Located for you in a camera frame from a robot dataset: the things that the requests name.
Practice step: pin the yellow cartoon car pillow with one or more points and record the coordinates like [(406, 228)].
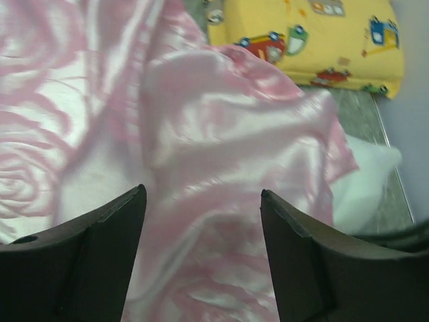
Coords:
[(347, 44)]

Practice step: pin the pink pillowcase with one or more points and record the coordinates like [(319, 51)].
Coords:
[(99, 96)]

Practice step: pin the white pillow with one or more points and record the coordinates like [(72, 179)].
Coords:
[(357, 195)]

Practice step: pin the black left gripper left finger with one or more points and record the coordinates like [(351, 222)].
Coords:
[(77, 271)]

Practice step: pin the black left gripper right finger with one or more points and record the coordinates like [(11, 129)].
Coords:
[(321, 274)]

